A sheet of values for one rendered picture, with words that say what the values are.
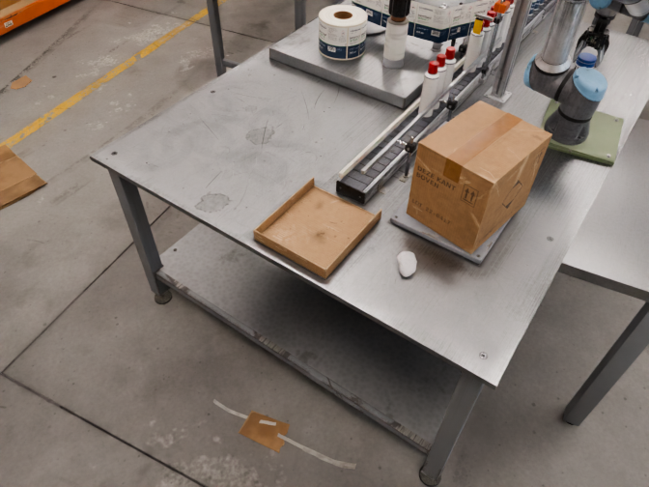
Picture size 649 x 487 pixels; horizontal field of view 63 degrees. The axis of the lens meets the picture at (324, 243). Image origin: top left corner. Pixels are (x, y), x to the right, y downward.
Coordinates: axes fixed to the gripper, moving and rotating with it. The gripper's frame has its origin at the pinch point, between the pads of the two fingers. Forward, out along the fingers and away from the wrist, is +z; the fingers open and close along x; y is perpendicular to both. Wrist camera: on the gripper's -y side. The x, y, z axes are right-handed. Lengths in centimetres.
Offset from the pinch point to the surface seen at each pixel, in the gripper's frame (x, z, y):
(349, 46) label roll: -89, 2, 29
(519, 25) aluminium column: -26.6, -17.0, 20.4
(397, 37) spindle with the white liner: -69, -6, 27
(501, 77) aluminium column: -27.5, 4.6, 19.3
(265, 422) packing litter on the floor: -65, 94, 150
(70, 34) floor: -364, 96, -58
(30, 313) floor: -185, 96, 152
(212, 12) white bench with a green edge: -214, 44, -48
